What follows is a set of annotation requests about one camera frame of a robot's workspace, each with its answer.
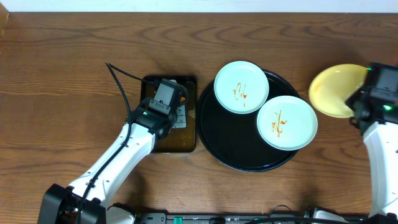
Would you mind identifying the yellow plate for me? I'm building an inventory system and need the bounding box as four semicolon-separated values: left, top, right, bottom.
308;64;368;118

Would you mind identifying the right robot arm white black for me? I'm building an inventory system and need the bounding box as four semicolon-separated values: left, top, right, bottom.
345;86;397;223

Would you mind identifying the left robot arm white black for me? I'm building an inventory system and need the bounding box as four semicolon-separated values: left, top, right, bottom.
38;97;187;223

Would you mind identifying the black rectangular water tray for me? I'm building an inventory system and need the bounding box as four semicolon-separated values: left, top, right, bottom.
143;75;197;154

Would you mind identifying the round black serving tray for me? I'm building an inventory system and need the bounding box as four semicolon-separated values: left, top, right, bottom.
196;81;297;172

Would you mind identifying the light green plate right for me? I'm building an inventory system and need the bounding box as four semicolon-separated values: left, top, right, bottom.
257;96;318;151

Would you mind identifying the light green plate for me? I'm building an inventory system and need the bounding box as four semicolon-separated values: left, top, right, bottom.
257;96;318;151
214;61;270;114

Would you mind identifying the light green plate rear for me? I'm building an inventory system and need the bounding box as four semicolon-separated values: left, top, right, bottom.
214;61;270;114

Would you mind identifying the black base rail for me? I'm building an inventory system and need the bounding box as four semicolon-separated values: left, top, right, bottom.
134;205;368;224

